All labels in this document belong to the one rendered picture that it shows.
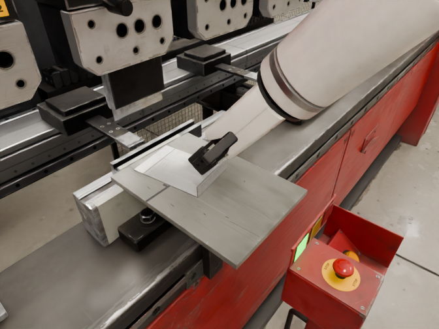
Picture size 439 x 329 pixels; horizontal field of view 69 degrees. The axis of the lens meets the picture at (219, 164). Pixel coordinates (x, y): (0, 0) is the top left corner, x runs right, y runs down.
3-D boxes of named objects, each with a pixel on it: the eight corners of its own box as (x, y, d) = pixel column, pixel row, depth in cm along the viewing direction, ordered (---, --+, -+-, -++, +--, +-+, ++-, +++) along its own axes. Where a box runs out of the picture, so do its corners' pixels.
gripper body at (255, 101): (286, 46, 39) (233, 98, 47) (247, 74, 32) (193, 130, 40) (326, 94, 39) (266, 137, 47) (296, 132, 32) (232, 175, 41)
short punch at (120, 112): (118, 123, 50) (105, 63, 45) (110, 119, 52) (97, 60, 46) (166, 101, 57) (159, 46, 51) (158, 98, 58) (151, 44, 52)
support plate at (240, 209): (236, 270, 40) (236, 265, 39) (111, 181, 53) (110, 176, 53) (306, 194, 51) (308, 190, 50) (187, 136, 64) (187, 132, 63)
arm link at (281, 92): (295, 32, 37) (277, 49, 39) (262, 54, 31) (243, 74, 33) (341, 88, 37) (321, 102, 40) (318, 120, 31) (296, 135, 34)
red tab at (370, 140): (364, 154, 135) (369, 140, 131) (360, 152, 136) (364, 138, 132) (377, 139, 144) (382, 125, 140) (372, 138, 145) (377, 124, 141)
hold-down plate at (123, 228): (138, 254, 55) (135, 243, 54) (119, 237, 58) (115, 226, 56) (243, 171, 74) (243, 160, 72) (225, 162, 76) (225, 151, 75)
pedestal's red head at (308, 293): (349, 348, 64) (377, 298, 53) (279, 299, 72) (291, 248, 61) (382, 278, 76) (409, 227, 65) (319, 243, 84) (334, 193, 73)
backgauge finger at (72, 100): (111, 166, 57) (105, 143, 54) (41, 119, 70) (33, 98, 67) (162, 138, 64) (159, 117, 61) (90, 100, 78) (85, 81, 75)
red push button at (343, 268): (345, 289, 61) (350, 278, 59) (326, 277, 63) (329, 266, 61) (353, 275, 64) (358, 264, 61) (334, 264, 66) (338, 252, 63)
